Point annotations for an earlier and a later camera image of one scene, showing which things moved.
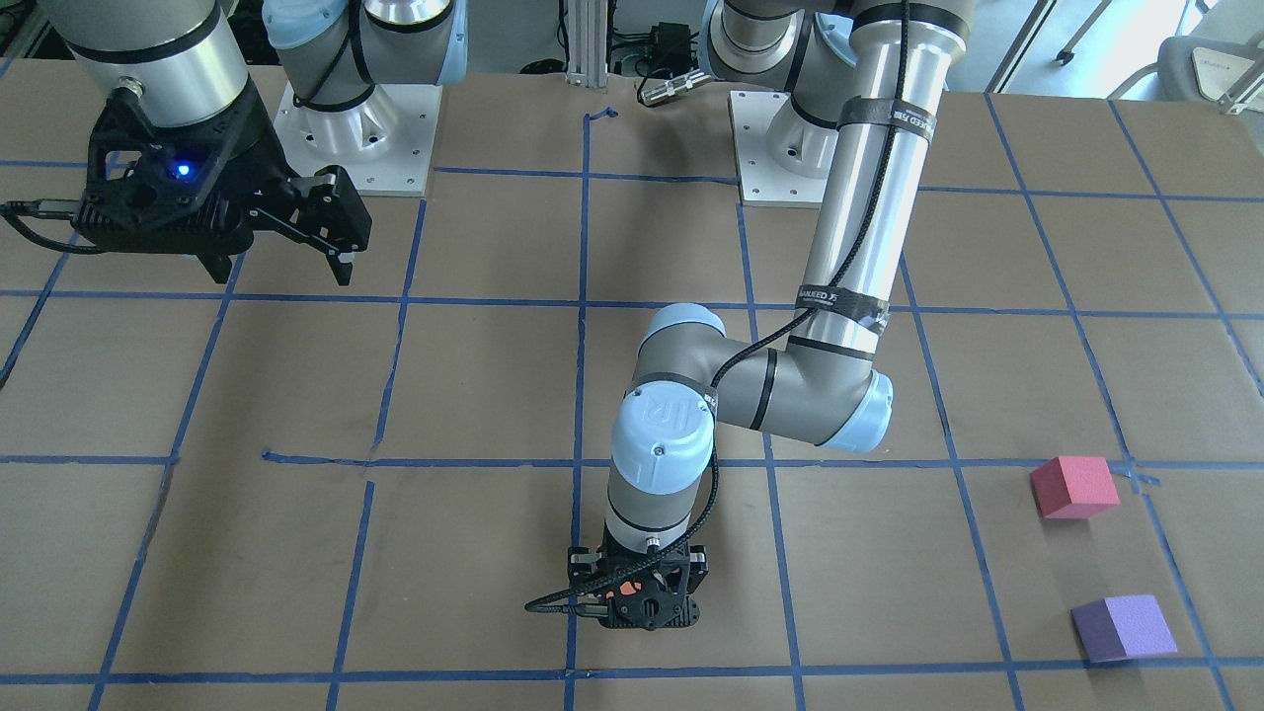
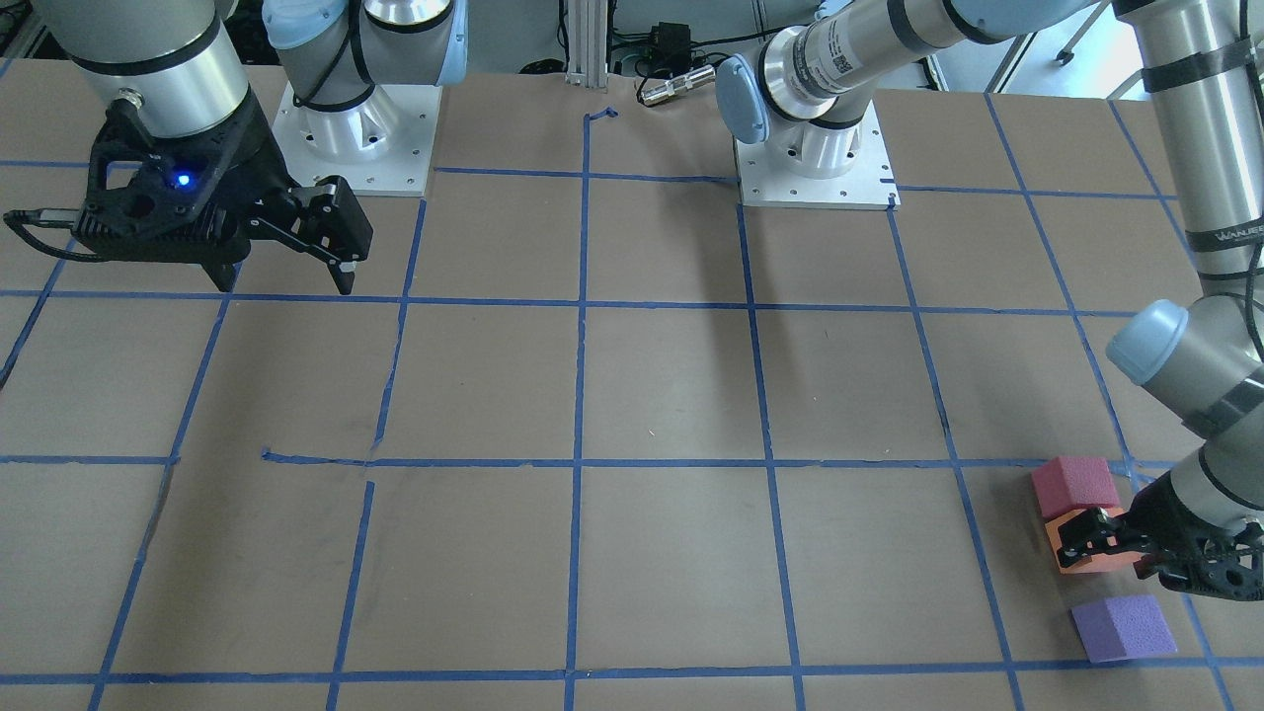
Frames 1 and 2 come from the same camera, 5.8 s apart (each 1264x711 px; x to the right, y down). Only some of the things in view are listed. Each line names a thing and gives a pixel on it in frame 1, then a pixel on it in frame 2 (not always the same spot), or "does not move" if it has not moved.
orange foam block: (626, 589) → (1122, 561)
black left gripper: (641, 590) → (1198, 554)
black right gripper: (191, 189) does not move
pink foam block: (1074, 487) does not move
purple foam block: (1122, 627) does not move
